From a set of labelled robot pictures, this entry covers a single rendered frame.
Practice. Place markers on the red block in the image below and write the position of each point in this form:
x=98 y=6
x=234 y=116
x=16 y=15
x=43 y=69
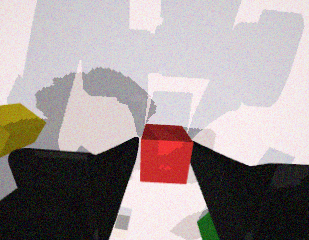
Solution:
x=165 y=154

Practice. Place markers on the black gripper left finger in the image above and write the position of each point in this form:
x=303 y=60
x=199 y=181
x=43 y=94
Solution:
x=102 y=178

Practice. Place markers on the yellow block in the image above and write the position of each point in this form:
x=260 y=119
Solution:
x=19 y=127

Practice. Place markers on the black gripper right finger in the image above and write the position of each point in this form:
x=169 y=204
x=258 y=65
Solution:
x=238 y=195

